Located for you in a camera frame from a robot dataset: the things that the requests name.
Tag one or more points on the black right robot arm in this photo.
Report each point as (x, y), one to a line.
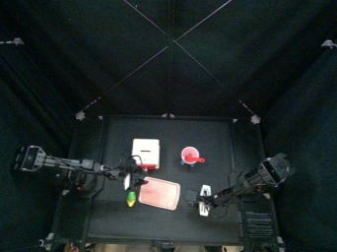
(258, 177)

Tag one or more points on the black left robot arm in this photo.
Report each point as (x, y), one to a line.
(56, 162)

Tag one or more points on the green toy corn cob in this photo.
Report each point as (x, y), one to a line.
(131, 198)

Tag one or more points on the pink plastic tray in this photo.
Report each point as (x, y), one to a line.
(159, 193)

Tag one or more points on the white and red toy box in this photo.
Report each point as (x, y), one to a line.
(146, 152)

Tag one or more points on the red measuring cup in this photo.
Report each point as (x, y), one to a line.
(190, 155)

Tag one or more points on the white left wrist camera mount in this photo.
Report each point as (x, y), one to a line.
(127, 181)

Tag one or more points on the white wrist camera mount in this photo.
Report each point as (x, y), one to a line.
(127, 181)
(204, 191)

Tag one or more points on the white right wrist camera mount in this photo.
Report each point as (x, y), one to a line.
(204, 191)

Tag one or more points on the grey frame bracket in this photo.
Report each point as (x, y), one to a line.
(327, 43)
(79, 115)
(167, 115)
(255, 119)
(16, 41)

